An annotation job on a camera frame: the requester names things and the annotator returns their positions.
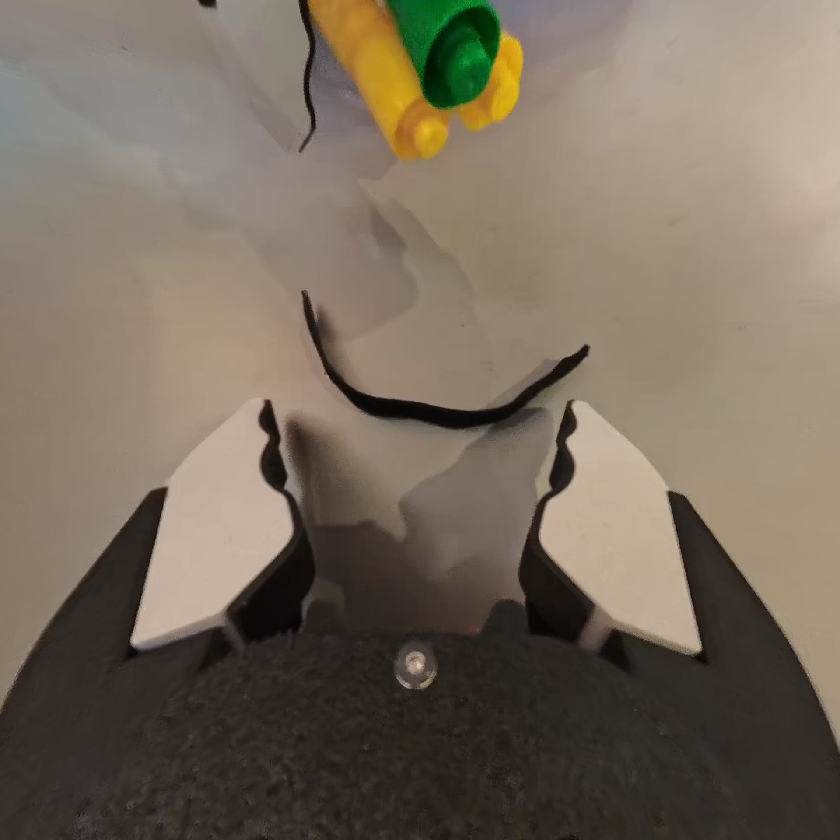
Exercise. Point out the green whiteboard marker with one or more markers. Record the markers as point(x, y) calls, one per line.
point(453, 59)

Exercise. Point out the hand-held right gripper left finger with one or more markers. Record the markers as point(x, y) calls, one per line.
point(216, 544)

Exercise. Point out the black pipe cleaner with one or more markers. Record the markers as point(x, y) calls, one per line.
point(426, 415)

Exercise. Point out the yellow highlighter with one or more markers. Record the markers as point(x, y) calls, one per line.
point(499, 92)
point(380, 72)

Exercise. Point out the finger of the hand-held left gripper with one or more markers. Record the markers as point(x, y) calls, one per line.
point(289, 52)

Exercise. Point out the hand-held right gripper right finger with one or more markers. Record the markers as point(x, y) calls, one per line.
point(617, 551)

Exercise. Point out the white desk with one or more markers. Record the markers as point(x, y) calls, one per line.
point(98, 295)

